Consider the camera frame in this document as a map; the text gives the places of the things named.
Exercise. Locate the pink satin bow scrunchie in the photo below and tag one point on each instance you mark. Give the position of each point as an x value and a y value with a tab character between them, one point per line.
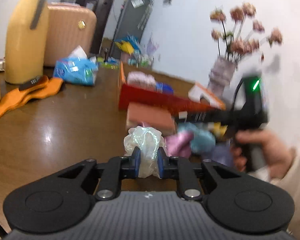
178	145

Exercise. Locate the dried pink rose bouquet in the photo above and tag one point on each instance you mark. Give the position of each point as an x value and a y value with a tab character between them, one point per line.
245	37

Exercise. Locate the light blue fluffy cloth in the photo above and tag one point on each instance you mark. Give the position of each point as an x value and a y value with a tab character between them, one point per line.
203	141

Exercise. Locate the dark brown entrance door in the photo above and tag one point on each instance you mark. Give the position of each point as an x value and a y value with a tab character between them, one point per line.
102	9

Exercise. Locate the grey refrigerator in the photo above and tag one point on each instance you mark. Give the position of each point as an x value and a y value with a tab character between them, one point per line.
132	21

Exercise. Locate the white yellow plush toy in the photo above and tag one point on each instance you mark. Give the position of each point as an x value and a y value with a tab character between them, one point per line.
218	130

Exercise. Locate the layered pink sponge block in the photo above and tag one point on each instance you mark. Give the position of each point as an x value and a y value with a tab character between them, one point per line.
149	116

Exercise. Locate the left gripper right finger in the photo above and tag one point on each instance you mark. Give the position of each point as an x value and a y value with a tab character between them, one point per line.
185	173

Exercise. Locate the yellow thermos jug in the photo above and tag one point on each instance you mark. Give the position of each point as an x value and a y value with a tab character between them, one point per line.
26	41

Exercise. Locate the blue tissue pack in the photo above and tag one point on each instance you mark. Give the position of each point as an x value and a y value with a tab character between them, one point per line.
77	68

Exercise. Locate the wire rack with bottles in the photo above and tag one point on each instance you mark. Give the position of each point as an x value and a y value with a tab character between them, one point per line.
141	60

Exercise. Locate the red orange cardboard box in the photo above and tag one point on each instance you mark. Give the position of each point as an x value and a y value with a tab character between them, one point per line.
177	102

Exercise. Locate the person right hand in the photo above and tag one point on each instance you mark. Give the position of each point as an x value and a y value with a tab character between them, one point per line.
277	155

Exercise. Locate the pink hard-shell suitcase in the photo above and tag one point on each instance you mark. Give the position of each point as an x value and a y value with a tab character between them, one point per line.
70	26

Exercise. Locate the pink textured ceramic vase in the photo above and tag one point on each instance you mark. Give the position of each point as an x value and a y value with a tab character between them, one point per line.
220	75

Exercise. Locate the blue wet wipes packet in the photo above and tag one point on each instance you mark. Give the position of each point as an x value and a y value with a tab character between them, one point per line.
164	88

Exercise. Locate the purple drawstring pouch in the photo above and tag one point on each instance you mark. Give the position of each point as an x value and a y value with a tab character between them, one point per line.
220	153

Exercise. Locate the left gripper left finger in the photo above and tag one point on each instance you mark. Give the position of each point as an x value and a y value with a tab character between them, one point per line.
112	173

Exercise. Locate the blue yellow bag pile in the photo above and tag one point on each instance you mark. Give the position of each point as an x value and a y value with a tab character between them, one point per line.
129	44

